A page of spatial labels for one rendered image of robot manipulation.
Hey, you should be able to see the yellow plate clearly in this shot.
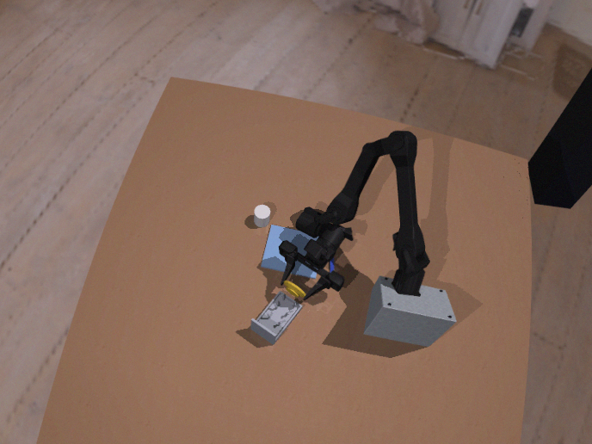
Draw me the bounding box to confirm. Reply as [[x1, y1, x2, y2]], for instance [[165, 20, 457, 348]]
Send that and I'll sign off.
[[284, 280, 306, 298]]

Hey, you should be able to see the light blue flat mat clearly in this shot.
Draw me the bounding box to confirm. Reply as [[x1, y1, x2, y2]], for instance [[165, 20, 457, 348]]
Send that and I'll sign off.
[[261, 225, 319, 279]]

